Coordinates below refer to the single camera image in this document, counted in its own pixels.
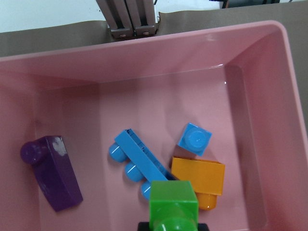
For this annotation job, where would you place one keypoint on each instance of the purple sloped block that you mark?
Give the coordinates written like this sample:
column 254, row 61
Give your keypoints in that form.
column 53, row 171

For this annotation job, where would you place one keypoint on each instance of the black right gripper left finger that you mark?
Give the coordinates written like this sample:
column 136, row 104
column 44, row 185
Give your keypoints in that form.
column 143, row 226

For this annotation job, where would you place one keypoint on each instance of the green block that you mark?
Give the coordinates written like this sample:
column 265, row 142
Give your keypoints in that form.
column 173, row 206

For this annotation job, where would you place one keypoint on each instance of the small blue block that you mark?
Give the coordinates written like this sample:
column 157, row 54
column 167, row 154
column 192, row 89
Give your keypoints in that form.
column 194, row 139

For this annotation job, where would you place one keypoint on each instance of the orange sloped block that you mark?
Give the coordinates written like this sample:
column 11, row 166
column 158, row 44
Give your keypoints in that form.
column 206, row 177

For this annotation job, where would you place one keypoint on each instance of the pink plastic box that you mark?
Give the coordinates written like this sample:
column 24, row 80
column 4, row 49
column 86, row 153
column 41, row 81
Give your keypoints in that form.
column 238, row 82

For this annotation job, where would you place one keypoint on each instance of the brown paper table mat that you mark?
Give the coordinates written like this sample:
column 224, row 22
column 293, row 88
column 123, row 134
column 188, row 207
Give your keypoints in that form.
column 293, row 15

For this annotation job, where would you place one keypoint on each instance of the aluminium frame post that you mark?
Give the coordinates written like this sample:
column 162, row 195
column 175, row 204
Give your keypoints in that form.
column 129, row 18

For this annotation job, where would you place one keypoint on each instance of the long blue block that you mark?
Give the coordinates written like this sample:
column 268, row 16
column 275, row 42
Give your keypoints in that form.
column 142, row 163

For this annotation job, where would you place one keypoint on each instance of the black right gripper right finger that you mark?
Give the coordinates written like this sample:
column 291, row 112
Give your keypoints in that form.
column 202, row 227

